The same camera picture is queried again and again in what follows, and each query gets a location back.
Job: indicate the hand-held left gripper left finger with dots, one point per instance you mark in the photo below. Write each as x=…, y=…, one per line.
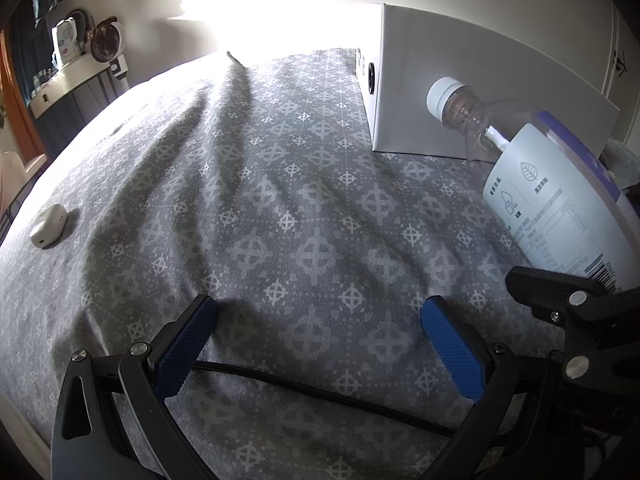
x=185, y=347

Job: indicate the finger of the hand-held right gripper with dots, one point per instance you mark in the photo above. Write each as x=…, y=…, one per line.
x=590, y=320

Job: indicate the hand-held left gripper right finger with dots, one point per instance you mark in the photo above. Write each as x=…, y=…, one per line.
x=452, y=347

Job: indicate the clear bottle white cap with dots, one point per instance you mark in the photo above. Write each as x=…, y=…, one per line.
x=540, y=200

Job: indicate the white cardboard box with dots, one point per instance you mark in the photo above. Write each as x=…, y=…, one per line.
x=475, y=40

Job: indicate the grey fluffy cloth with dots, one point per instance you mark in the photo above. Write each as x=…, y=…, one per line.
x=622, y=165

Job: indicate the grey patterned bed sheet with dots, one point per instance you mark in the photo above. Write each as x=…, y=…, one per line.
x=275, y=210

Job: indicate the small white earbud case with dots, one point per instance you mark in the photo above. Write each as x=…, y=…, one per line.
x=47, y=227

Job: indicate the white door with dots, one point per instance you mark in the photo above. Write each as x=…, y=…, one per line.
x=625, y=35

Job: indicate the small white device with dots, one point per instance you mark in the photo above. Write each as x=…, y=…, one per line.
x=118, y=67

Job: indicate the white curved shelf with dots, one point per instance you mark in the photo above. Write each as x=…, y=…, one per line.
x=65, y=85

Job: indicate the small round desk fan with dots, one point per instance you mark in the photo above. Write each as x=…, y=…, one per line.
x=105, y=40

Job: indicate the white tabletop appliance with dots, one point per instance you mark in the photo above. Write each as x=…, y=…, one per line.
x=66, y=42

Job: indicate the orange wooden frame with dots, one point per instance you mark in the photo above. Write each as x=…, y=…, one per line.
x=20, y=105

